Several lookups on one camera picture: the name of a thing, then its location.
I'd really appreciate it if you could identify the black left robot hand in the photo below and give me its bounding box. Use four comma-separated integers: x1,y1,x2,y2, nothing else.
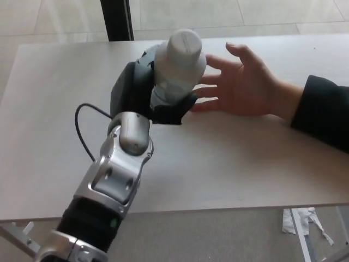
109,45,197,126

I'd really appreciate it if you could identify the person's bare hand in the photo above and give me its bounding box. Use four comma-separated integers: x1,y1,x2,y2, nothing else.
192,42,305,121

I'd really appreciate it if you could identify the white plastic bottle with cap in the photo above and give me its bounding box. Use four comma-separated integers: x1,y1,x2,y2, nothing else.
149,28,207,108

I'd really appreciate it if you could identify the person's forearm black sleeve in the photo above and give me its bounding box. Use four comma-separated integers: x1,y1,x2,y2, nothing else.
290,75,349,155

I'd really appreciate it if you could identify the black vertical pillar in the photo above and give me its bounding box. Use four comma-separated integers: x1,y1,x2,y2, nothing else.
100,0,135,42

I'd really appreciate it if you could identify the torn white paper scrap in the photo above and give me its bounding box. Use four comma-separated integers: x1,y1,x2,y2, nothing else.
282,207,335,245

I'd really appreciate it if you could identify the white table leg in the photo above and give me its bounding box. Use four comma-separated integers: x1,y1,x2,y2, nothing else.
290,209,314,262

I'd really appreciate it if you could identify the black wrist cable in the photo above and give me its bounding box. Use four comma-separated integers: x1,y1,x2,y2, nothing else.
75,103,114,162

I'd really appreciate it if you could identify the thin white table frame bar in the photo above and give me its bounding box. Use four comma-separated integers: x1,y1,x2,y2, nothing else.
336,206,349,235

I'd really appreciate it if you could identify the white table brace with bracket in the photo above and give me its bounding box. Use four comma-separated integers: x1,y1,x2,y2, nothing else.
0,221,42,257

